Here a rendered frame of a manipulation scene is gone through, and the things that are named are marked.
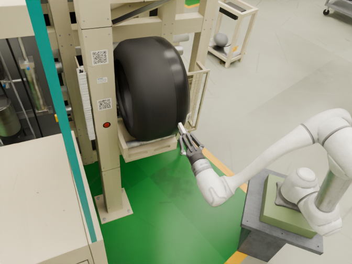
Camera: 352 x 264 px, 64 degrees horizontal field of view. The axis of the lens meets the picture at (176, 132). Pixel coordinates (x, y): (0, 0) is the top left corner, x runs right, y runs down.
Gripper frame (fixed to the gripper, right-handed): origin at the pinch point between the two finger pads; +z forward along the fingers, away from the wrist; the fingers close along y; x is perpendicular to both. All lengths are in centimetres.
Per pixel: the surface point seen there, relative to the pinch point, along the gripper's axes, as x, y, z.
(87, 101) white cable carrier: 3, 40, 33
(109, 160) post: 55, 32, 24
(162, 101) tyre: -7.0, 5.7, 14.8
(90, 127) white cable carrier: 22, 40, 30
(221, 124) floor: 136, -112, 77
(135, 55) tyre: -19.1, 13.4, 37.0
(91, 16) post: -42, 33, 38
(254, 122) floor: 134, -154, 68
